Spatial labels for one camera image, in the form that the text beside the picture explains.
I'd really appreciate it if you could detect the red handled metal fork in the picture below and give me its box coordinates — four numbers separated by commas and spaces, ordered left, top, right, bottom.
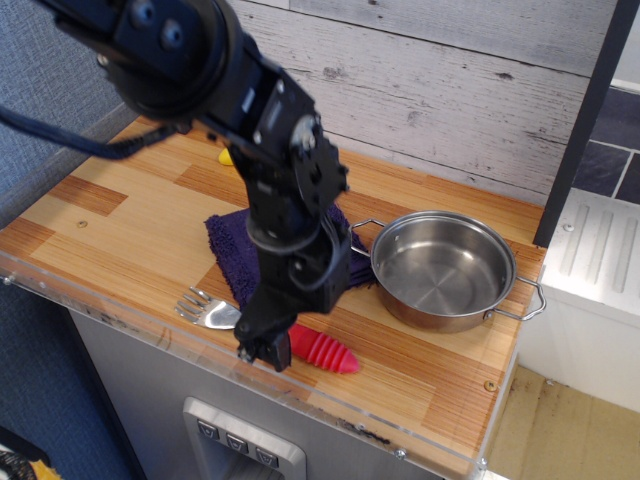
174, 286, 360, 374

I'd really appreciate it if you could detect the silver dispenser panel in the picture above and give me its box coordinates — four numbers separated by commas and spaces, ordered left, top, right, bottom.
183, 397, 307, 479

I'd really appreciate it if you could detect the black post right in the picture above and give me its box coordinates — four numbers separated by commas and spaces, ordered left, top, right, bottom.
533, 0, 639, 248

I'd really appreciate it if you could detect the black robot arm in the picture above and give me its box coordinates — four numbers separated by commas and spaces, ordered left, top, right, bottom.
48, 1, 350, 371

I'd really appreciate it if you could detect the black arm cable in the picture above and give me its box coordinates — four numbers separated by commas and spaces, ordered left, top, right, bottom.
0, 104, 179, 161

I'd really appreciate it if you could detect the yellow object bottom left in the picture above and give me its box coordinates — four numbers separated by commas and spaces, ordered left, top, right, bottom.
1, 450, 62, 480

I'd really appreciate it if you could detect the grey toy cabinet front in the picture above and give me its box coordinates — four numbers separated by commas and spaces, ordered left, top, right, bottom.
67, 307, 451, 480

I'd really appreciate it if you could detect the stainless steel pot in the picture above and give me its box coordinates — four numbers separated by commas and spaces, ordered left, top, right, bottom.
349, 210, 547, 334

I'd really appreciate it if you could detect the yellow toy banana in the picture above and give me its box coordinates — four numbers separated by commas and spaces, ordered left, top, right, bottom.
218, 149, 234, 166

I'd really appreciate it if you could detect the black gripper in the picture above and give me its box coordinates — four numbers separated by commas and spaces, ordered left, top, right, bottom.
235, 227, 351, 372

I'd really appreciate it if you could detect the white toy sink unit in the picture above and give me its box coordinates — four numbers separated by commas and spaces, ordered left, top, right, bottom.
518, 189, 639, 411

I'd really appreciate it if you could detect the purple folded cloth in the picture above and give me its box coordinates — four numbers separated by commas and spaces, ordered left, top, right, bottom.
205, 205, 375, 311

